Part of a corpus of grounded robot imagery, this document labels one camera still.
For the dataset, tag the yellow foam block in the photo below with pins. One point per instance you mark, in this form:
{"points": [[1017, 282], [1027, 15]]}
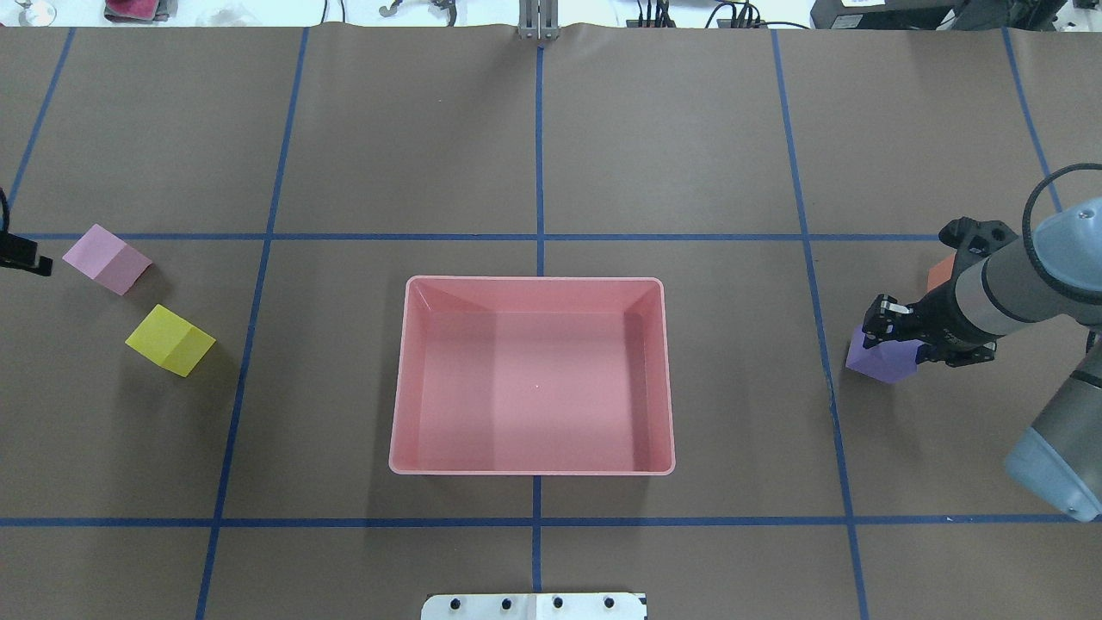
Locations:
{"points": [[170, 341]]}

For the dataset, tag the aluminium frame post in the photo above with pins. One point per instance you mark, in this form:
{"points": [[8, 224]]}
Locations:
{"points": [[538, 20]]}

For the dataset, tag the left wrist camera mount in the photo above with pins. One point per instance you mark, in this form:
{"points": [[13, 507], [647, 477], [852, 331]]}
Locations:
{"points": [[18, 253]]}

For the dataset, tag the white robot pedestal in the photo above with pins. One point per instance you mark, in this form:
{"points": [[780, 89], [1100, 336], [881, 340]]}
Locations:
{"points": [[535, 605]]}

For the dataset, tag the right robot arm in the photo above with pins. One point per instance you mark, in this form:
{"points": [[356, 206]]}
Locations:
{"points": [[1005, 331]]}

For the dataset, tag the purple foam block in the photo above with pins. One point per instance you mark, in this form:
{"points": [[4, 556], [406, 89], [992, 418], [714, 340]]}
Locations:
{"points": [[888, 362]]}

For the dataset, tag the black power box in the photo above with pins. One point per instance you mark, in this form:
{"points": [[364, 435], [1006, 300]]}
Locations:
{"points": [[880, 15]]}

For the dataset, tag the grey and pink cloth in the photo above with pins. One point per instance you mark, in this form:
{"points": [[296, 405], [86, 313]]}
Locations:
{"points": [[139, 11]]}

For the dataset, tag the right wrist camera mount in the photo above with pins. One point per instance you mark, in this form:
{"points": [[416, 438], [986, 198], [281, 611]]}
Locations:
{"points": [[973, 242]]}

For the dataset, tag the orange foam block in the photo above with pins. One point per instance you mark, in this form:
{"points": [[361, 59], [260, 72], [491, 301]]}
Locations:
{"points": [[939, 273]]}

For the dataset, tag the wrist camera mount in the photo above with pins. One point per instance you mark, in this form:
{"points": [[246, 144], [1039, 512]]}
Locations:
{"points": [[973, 242], [18, 253]]}

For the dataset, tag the pink plastic bin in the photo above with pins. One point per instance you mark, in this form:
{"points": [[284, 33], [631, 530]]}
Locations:
{"points": [[533, 376]]}

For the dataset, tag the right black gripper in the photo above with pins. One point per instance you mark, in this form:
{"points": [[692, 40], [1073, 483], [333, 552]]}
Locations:
{"points": [[938, 319]]}

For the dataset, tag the pink foam block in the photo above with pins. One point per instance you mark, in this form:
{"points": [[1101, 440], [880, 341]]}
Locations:
{"points": [[108, 260]]}

